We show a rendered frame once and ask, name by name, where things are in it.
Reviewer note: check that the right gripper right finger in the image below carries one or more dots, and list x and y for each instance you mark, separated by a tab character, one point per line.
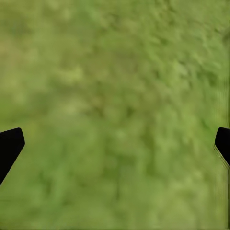
222	142

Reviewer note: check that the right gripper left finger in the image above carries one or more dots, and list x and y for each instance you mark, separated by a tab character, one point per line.
11	144

